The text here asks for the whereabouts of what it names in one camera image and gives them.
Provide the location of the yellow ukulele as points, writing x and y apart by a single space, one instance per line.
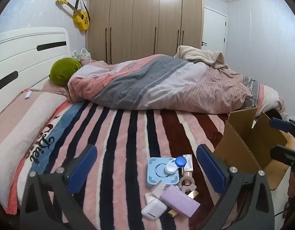
80 18

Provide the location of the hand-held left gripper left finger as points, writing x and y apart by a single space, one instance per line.
84 167

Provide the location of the white bed headboard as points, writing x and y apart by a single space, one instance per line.
22 52

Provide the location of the wooden wardrobe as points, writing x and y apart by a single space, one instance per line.
142 19

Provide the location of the white earbuds case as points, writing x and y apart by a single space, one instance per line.
153 209

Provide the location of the beige fleece blanket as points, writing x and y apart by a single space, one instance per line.
200 55

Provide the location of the clear pink cosmetic bottle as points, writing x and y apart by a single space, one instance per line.
187 163

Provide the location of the gold shiny case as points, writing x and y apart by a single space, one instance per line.
193 194
171 213

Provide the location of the white door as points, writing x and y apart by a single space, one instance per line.
213 28

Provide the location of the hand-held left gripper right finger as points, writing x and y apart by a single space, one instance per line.
211 172

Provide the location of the white and green bag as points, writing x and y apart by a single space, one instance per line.
84 54

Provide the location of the light blue square device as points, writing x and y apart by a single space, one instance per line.
154 172

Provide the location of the white and blue lens case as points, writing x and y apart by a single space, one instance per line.
171 169

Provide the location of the brown cardboard box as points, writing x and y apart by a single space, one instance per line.
236 143

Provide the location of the green round pillow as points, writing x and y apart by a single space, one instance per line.
63 71

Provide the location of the striped plush blanket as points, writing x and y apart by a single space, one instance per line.
128 136

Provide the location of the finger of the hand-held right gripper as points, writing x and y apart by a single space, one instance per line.
280 124
285 153

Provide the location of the pink and grey duvet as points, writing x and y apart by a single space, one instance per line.
161 83

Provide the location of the long pink white pillow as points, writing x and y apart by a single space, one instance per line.
20 124

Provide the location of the purple rectangular box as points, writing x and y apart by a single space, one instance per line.
178 200

